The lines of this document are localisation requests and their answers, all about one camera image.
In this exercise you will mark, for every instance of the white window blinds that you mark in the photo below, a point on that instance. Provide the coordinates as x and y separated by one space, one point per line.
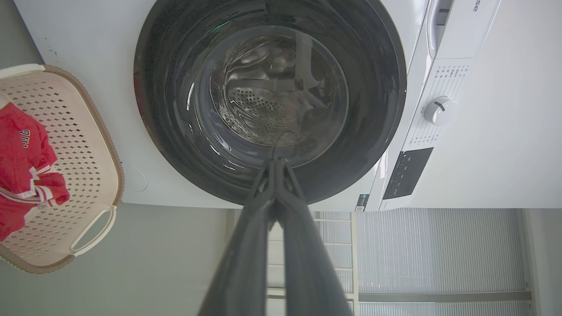
439 259

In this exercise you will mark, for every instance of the beige perforated laundry basket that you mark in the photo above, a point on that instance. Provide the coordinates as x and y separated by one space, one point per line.
74 166

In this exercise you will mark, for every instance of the black washer display panel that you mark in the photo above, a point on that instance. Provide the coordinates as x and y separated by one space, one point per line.
407 173

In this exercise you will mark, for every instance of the round black glass washer door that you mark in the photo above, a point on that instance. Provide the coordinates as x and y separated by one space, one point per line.
272 96

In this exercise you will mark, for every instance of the red white-trimmed garment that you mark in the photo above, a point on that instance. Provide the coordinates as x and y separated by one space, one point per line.
24 162

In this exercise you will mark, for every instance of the white front-load washing machine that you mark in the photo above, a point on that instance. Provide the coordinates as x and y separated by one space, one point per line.
483 109

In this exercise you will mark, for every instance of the white washer control knob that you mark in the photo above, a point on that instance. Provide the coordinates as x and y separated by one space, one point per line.
439 110

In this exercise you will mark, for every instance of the white detergent drawer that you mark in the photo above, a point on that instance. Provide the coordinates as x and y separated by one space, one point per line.
452 26

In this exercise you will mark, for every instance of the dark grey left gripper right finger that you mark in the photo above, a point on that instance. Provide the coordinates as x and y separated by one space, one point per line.
307 263

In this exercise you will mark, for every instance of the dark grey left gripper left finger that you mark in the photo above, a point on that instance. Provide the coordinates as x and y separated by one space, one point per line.
246 259

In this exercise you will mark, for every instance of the white window frame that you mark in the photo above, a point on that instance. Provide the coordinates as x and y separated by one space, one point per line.
355 263

